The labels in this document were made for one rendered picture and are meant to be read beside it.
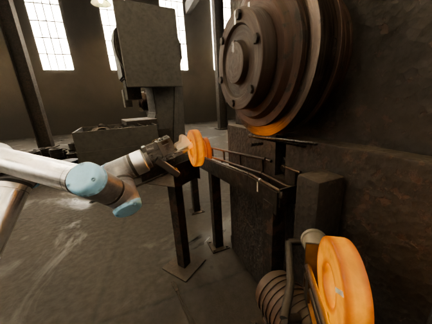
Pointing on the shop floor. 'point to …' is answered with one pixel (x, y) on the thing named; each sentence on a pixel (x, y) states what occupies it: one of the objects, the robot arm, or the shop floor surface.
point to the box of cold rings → (111, 141)
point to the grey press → (150, 63)
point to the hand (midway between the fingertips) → (194, 143)
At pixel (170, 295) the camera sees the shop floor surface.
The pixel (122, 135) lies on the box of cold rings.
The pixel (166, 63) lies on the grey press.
